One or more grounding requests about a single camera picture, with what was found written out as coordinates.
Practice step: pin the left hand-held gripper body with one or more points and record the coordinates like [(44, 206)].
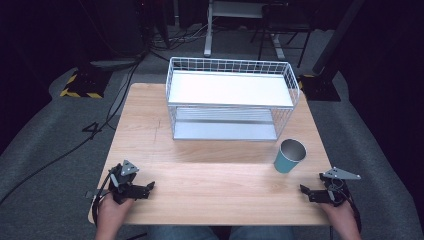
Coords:
[(122, 186)]

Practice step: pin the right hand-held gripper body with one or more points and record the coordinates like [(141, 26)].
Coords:
[(335, 190)]

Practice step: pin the teal cup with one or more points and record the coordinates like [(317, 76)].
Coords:
[(289, 156)]

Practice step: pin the person's right hand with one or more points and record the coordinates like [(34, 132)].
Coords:
[(340, 216)]

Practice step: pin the person's left hand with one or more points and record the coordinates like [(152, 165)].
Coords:
[(111, 211)]

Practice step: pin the person's left leg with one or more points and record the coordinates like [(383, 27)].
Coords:
[(183, 234)]

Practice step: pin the person's leg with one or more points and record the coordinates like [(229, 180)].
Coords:
[(183, 234), (263, 234)]

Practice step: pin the person's right leg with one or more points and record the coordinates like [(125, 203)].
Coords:
[(263, 234)]

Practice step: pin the black yellow striped stand base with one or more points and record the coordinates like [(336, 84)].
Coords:
[(320, 89), (85, 85)]

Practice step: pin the black slanted stand pole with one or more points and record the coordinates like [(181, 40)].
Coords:
[(336, 36)]

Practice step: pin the black chair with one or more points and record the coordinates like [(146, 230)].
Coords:
[(286, 20)]

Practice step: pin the white desk frame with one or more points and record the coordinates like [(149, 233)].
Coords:
[(209, 30)]

